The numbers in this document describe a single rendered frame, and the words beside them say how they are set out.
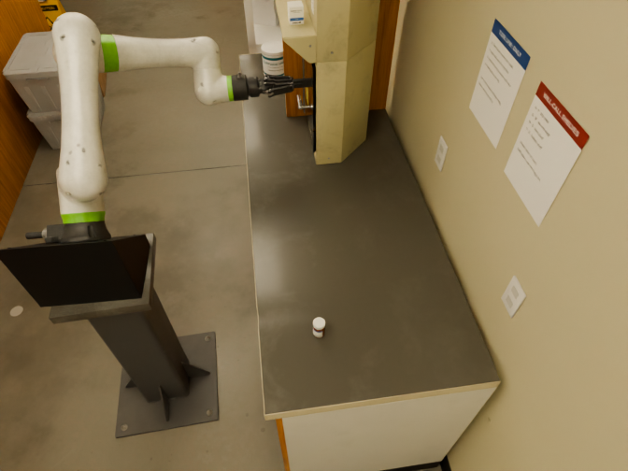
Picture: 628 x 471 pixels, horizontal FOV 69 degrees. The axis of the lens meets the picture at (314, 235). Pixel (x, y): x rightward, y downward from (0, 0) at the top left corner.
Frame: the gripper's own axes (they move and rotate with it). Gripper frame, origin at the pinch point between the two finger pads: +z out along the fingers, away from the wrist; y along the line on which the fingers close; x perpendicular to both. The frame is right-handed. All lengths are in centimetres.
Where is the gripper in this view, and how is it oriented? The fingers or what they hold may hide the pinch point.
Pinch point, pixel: (302, 82)
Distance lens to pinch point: 182.1
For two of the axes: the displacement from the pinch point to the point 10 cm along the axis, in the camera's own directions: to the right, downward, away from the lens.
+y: -1.4, -7.5, 6.5
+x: 0.0, 6.5, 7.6
